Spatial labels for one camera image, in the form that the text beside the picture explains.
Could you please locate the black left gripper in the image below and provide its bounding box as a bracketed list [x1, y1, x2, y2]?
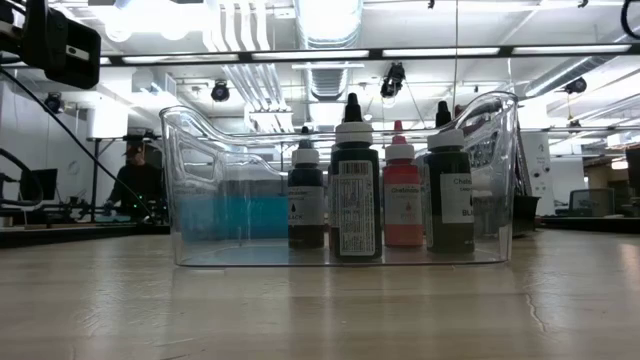
[0, 0, 49, 74]

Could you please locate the black ink bottle white cap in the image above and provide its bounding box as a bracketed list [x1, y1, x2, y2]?
[287, 126, 326, 250]
[329, 92, 384, 261]
[424, 99, 475, 254]

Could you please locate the red ink bottle white cap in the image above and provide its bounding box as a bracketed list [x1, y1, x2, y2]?
[382, 119, 425, 248]

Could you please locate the black background monitor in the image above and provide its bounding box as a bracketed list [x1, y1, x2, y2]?
[19, 168, 59, 202]

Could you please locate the person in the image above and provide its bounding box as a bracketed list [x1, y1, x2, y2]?
[106, 143, 165, 221]

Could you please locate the blue plastic bin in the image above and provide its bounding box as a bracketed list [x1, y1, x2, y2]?
[177, 194, 290, 240]

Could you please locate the clear plastic bin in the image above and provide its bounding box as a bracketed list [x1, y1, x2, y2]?
[159, 91, 520, 268]

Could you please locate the black mesh basket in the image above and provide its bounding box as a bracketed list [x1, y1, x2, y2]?
[512, 194, 542, 237]

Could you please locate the grey background chair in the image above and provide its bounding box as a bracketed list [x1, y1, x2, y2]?
[569, 188, 616, 217]

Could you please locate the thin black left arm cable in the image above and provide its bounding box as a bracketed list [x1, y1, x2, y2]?
[0, 67, 154, 219]

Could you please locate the silver ceiling air duct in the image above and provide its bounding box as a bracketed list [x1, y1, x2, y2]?
[294, 0, 365, 101]

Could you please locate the white wall device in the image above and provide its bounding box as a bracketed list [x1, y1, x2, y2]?
[519, 130, 552, 196]

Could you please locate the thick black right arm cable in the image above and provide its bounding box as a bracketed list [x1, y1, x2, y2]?
[619, 0, 640, 42]

